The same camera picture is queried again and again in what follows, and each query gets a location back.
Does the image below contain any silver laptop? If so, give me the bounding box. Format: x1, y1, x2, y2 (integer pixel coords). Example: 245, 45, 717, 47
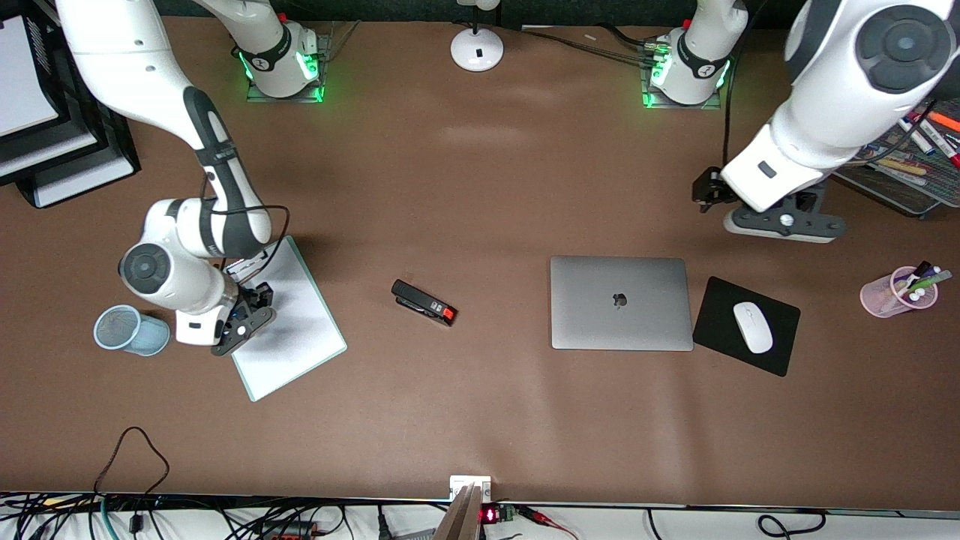
550, 255, 695, 353

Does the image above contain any white marker pen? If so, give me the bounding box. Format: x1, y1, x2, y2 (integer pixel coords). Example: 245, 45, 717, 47
859, 144, 932, 178

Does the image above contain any blue capped white marker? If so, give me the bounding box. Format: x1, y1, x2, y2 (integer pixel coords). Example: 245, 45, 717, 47
896, 116, 936, 156

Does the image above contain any red capped white marker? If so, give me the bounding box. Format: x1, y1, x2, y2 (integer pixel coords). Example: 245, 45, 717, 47
919, 116, 960, 170

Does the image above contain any green marker in cup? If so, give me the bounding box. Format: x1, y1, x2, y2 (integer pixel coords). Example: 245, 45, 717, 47
904, 270, 953, 295

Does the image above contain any light blue mesh cup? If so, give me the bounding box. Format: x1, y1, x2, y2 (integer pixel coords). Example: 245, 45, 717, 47
93, 304, 172, 358

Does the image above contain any white clipboard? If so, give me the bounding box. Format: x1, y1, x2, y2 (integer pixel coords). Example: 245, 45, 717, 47
225, 235, 348, 403

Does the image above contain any white computer mouse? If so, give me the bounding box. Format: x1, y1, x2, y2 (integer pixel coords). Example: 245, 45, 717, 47
732, 301, 775, 355

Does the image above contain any black mouse pad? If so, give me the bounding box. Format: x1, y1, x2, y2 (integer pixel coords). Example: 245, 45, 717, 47
691, 276, 802, 378

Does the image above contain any pink mesh pen cup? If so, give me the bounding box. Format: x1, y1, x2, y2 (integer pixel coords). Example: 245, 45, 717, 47
859, 266, 940, 320

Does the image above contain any black stapler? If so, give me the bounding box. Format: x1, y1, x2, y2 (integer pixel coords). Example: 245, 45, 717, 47
391, 279, 458, 328

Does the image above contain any black stacked document tray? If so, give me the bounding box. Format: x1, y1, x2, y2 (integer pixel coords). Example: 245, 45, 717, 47
0, 0, 143, 210

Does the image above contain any white round lamp base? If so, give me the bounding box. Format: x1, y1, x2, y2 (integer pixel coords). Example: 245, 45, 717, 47
450, 0, 505, 74

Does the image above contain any small white box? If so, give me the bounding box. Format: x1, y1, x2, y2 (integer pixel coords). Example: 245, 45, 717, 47
449, 475, 493, 503

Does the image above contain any white paper sheet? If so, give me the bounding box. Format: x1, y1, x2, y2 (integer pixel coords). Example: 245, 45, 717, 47
0, 15, 61, 140

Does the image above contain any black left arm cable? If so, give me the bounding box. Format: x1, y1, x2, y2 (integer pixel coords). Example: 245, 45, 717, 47
721, 15, 755, 177

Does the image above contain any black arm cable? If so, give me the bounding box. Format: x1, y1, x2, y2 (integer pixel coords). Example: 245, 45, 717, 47
199, 169, 292, 263
721, 15, 755, 177

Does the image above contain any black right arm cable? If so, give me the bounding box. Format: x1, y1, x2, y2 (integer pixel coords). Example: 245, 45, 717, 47
199, 169, 292, 263

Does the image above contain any grey wire mesh tray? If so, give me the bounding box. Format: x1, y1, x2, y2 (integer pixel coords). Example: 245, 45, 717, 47
832, 97, 960, 219

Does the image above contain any thin black looped cable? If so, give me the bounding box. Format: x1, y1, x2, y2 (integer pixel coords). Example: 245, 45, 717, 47
93, 426, 171, 499

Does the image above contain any black cables to base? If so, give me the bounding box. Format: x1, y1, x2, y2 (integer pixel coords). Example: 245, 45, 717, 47
517, 26, 653, 65

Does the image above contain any tangled black cable bundle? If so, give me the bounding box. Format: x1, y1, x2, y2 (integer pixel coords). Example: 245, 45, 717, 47
0, 491, 353, 540

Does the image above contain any black coiled cable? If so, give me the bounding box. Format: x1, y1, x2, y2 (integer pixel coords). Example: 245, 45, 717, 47
756, 510, 827, 539

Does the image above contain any red wire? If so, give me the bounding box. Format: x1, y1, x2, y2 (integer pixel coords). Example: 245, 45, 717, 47
517, 505, 580, 540

